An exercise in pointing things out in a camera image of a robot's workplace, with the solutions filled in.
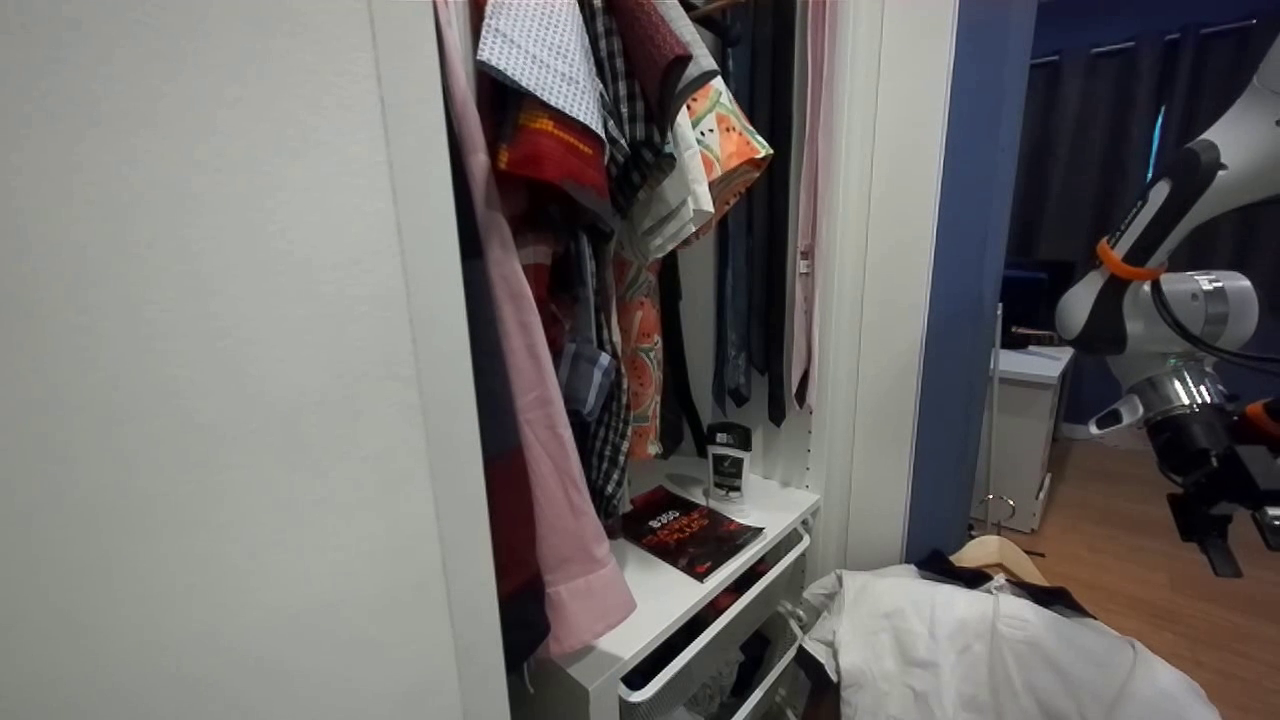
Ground dark red book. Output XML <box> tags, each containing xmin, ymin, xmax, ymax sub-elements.
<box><xmin>620</xmin><ymin>484</ymin><xmax>761</xmax><ymax>580</ymax></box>

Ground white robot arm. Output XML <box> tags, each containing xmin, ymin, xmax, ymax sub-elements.
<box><xmin>1055</xmin><ymin>68</ymin><xmax>1280</xmax><ymax>555</ymax></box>

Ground white t-shirt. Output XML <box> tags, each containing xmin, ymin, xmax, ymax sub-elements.
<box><xmin>804</xmin><ymin>565</ymin><xmax>1222</xmax><ymax>720</ymax></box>

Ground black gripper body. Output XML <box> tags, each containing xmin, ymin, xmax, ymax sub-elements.
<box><xmin>1158</xmin><ymin>410</ymin><xmax>1280</xmax><ymax>550</ymax></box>

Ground white wardrobe door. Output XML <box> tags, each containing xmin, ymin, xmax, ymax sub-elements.
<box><xmin>0</xmin><ymin>0</ymin><xmax>507</xmax><ymax>720</ymax></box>

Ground pale pink hanging shirt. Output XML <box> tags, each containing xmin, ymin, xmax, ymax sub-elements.
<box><xmin>794</xmin><ymin>0</ymin><xmax>836</xmax><ymax>405</ymax></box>

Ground watermelon print shirt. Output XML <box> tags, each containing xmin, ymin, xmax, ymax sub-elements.
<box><xmin>617</xmin><ymin>79</ymin><xmax>774</xmax><ymax>464</ymax></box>

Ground white cabinet far room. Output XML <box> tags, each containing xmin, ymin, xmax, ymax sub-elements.
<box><xmin>973</xmin><ymin>345</ymin><xmax>1074</xmax><ymax>534</ymax></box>

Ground pink striped shirt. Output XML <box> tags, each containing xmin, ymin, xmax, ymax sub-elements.
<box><xmin>432</xmin><ymin>0</ymin><xmax>635</xmax><ymax>662</ymax></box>

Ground dark hanging trousers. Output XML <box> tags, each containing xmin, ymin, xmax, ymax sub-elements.
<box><xmin>716</xmin><ymin>0</ymin><xmax>795</xmax><ymax>424</ymax></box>

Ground red orange garment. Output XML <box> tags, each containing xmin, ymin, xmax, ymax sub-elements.
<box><xmin>496</xmin><ymin>98</ymin><xmax>617</xmax><ymax>230</ymax></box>

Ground wooden clothes hanger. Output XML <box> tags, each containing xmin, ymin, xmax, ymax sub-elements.
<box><xmin>952</xmin><ymin>536</ymin><xmax>1045</xmax><ymax>585</ymax></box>

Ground white drawer unit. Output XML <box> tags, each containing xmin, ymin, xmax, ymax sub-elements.
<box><xmin>513</xmin><ymin>462</ymin><xmax>822</xmax><ymax>720</ymax></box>

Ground black white checked shirt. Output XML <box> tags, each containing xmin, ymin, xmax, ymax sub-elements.
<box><xmin>581</xmin><ymin>0</ymin><xmax>658</xmax><ymax>515</ymax></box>

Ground dark curtains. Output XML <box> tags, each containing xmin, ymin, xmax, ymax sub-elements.
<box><xmin>999</xmin><ymin>15</ymin><xmax>1278</xmax><ymax>326</ymax></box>

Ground white dotted shirt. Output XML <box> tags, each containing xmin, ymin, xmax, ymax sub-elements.
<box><xmin>475</xmin><ymin>0</ymin><xmax>604</xmax><ymax>136</ymax></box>

